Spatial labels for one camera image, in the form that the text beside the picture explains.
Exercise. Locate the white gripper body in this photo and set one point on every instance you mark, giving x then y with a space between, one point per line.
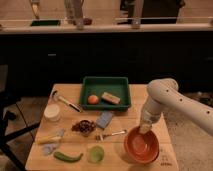
145 126

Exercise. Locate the orange bowl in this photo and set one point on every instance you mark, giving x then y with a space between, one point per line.
142 148

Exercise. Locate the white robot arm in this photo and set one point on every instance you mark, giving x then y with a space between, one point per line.
164 92

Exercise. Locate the silver fork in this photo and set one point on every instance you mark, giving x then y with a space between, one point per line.
101 137

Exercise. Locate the brown sponge block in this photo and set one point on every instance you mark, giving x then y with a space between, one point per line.
110 98

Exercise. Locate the green plastic tray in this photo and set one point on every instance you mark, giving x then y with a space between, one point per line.
117 86

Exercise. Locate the orange fruit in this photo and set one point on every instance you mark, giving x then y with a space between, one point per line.
93 99

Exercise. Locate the bunch of dark grapes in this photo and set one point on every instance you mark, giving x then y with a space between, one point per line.
84 127

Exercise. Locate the green chili pepper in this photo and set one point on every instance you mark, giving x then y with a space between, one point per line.
65 158

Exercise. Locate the white round container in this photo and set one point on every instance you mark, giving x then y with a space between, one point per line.
52 112

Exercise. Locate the crumpled blue cloth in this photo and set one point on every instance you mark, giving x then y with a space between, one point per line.
47 149

